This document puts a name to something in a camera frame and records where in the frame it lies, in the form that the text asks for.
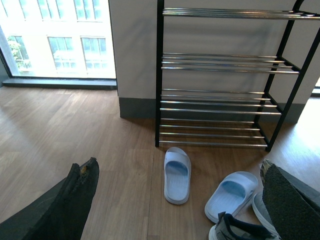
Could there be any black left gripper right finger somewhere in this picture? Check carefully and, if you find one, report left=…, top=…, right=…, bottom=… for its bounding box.
left=260, top=159, right=320, bottom=240

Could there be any black metal shoe rack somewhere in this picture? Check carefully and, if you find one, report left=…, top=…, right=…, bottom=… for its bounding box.
left=155, top=0, right=320, bottom=151

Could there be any grey knit sneaker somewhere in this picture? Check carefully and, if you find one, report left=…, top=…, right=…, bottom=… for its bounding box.
left=208, top=212, right=280, bottom=240
left=251, top=192, right=274, bottom=227

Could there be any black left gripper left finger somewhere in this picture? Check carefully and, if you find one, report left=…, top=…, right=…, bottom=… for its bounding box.
left=0, top=157, right=100, bottom=240

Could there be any light blue slipper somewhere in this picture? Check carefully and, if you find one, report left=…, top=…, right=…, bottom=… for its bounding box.
left=163, top=147, right=192, bottom=205
left=204, top=171, right=259, bottom=223

